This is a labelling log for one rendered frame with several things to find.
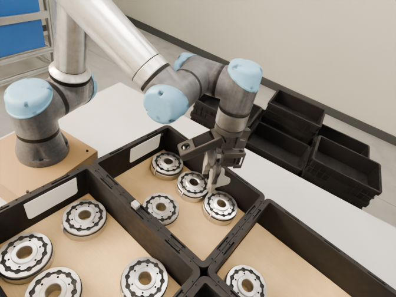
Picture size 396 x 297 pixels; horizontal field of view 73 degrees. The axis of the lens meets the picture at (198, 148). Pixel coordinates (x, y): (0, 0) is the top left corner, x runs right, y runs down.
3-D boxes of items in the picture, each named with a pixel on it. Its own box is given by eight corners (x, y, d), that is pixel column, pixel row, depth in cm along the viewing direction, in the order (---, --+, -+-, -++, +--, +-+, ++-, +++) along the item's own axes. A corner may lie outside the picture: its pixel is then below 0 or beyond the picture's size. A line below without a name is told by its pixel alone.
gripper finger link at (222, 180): (228, 198, 74) (234, 169, 70) (208, 199, 72) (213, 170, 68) (225, 191, 77) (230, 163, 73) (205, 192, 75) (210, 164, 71)
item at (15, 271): (-13, 253, 56) (-14, 252, 55) (36, 224, 62) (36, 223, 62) (11, 289, 52) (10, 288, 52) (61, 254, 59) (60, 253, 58)
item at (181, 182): (170, 182, 81) (171, 181, 80) (190, 167, 88) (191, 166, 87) (195, 203, 77) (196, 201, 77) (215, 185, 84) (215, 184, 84)
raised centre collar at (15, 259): (6, 253, 56) (5, 251, 56) (30, 238, 59) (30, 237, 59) (18, 270, 54) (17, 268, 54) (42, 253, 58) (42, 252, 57)
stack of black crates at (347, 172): (279, 204, 181) (312, 158, 152) (288, 179, 203) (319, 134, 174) (335, 237, 172) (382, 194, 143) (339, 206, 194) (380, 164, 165)
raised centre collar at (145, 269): (129, 277, 58) (129, 276, 58) (147, 263, 61) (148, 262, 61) (142, 296, 56) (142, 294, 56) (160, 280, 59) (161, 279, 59)
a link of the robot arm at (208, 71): (164, 60, 55) (212, 77, 52) (188, 45, 63) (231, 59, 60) (161, 93, 60) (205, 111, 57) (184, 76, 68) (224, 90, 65)
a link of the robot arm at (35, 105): (3, 128, 76) (-13, 88, 67) (42, 108, 86) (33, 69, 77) (35, 146, 74) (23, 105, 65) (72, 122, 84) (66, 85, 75)
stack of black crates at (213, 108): (180, 149, 200) (192, 98, 171) (198, 131, 222) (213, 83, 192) (226, 175, 191) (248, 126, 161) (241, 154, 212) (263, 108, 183)
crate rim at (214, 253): (89, 168, 72) (88, 162, 70) (167, 128, 92) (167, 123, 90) (201, 276, 57) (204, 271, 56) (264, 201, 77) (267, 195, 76)
